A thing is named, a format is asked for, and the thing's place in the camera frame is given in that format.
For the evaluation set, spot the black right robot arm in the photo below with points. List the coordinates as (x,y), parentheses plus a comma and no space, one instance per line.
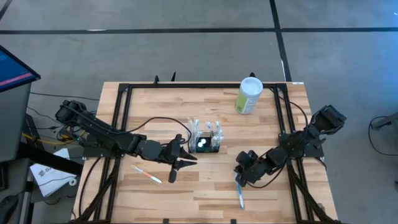
(298,140)

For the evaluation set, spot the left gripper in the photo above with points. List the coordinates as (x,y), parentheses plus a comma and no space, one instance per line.
(172,157)

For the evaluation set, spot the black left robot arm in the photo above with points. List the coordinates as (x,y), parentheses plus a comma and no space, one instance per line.
(102,132)

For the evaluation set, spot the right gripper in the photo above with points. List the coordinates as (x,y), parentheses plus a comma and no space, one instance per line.
(256,172)

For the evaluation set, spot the blue screen monitor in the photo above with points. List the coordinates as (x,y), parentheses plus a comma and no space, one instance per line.
(15,71)

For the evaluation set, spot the black bracket pad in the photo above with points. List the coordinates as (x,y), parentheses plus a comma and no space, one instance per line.
(233,221)
(165,221)

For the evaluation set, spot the black aluminium table frame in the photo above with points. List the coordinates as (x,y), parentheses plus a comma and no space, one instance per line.
(202,85)

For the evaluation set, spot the wipes canister green label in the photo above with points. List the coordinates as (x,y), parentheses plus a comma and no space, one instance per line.
(248,96)

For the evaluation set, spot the toothbrushes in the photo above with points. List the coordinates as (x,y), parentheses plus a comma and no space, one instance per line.
(209,126)

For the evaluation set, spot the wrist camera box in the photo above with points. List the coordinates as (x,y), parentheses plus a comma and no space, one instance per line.
(177,143)
(247,157)

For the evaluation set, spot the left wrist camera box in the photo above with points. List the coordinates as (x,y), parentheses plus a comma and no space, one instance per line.
(177,143)

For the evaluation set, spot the black desk beam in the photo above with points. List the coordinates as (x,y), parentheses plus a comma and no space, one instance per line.
(53,161)

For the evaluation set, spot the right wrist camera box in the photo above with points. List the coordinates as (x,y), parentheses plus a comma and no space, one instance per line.
(247,157)

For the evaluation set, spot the white paper booklet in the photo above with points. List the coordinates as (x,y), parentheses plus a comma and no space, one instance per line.
(49,179)

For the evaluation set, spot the black computer mouse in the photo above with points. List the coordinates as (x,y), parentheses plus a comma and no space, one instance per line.
(7,208)

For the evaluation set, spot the purple toothbrush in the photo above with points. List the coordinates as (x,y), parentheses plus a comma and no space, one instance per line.
(221,137)

